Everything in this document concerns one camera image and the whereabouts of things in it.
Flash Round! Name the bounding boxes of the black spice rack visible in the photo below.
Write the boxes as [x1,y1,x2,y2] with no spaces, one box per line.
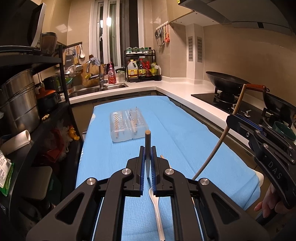
[124,47,162,82]

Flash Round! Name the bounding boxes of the red lidded pot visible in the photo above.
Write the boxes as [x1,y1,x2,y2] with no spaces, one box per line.
[36,88,60,112]

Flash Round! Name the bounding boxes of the row of sauce bottles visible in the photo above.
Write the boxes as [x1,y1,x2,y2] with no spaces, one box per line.
[138,58,161,77]

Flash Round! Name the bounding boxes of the white paper roll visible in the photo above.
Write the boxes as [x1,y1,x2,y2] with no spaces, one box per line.
[0,130,31,156]

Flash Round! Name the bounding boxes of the white framed window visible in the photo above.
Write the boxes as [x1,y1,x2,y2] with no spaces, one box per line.
[89,0,145,67]

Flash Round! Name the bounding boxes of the clear plastic utensil holder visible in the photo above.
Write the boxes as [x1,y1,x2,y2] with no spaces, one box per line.
[109,107,148,143]

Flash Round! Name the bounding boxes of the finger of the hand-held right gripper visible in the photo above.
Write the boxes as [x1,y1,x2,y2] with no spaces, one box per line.
[236,116,296,161]
[227,115,296,209]

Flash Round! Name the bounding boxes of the grey flat box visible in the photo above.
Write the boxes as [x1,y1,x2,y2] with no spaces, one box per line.
[23,166,53,201]

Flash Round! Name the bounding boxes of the black frying pan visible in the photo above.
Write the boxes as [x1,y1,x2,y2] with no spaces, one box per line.
[262,91,296,126]

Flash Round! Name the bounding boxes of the white ceramic spoon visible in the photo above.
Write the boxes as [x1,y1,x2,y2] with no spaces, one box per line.
[149,187,166,241]

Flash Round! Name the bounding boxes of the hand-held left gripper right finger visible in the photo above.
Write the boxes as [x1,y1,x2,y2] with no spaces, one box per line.
[151,146,270,241]

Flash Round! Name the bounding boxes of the wooden cutting board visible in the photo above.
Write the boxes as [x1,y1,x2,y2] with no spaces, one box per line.
[82,61,102,87]

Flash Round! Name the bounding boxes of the yellow toy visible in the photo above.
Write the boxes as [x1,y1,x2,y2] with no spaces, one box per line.
[68,126,80,141]

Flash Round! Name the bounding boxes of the dark blender jar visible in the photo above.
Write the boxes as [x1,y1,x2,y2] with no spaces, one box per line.
[41,32,58,56]

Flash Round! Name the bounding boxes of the yellow label oil bottle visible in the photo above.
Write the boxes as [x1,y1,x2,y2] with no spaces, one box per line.
[128,60,138,78]

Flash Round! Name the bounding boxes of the green bowl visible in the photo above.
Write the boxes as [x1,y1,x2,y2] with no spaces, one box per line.
[272,120,296,142]

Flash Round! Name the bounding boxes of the hanging kitchen tools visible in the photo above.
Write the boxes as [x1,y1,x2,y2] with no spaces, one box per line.
[154,23,170,47]

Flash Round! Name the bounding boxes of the row of spice jars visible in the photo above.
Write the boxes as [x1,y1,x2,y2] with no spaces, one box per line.
[126,47,152,53]

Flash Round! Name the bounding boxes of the person's right hand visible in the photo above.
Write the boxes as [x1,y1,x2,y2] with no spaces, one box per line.
[254,185,284,218]

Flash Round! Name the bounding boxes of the blue table cloth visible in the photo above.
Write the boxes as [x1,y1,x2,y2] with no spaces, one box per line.
[75,96,260,241]

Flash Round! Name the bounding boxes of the black gas stove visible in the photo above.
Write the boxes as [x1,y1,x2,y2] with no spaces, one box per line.
[191,92,296,139]

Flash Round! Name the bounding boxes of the red dish soap bottle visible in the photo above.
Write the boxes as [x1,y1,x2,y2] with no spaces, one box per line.
[107,62,117,84]

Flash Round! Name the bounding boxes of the steel sink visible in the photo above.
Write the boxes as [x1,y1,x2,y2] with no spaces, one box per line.
[69,82,129,98]

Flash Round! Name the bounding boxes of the green food packet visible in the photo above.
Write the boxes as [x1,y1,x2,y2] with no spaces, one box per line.
[0,151,14,197]

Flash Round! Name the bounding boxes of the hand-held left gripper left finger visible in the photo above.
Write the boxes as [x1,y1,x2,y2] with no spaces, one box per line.
[26,146,146,241]

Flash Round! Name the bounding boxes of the metal kitchen faucet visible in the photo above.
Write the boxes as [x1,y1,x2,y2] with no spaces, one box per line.
[85,59,105,88]

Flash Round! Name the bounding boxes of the wooden handled knife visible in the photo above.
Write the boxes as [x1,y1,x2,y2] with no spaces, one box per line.
[145,130,152,180]

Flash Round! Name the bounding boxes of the black shelving rack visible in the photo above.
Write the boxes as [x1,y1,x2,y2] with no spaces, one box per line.
[0,44,84,241]

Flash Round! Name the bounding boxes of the grey range hood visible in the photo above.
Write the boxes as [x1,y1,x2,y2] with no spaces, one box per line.
[168,0,296,36]

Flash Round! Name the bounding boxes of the stacked steel pot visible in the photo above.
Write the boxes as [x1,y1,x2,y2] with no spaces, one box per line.
[0,70,41,137]

